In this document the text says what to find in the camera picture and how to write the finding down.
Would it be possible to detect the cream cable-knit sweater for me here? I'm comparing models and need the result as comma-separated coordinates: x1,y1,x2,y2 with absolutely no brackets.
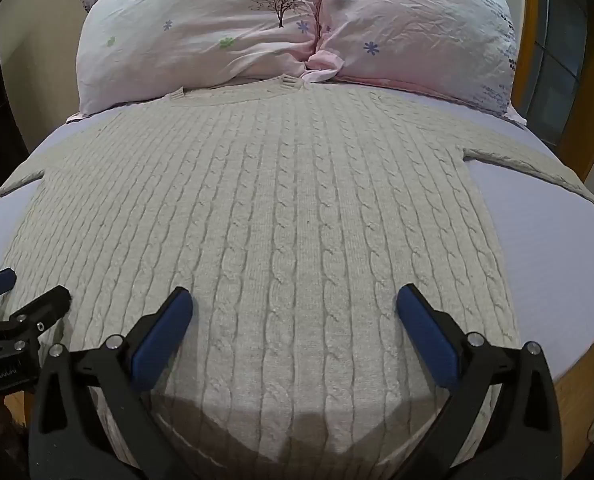
0,75,594,463

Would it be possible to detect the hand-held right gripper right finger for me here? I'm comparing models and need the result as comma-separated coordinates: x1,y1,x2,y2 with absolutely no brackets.
396,283,564,480

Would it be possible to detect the pink floral pillow with tree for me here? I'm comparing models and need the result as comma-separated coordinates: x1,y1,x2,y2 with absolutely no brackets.
77,0,328,116

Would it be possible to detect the wooden bed frame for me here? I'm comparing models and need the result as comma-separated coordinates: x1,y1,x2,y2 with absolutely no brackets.
552,340,594,480

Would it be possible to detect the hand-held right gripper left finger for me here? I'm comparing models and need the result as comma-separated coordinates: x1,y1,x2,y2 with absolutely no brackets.
29,286,194,480

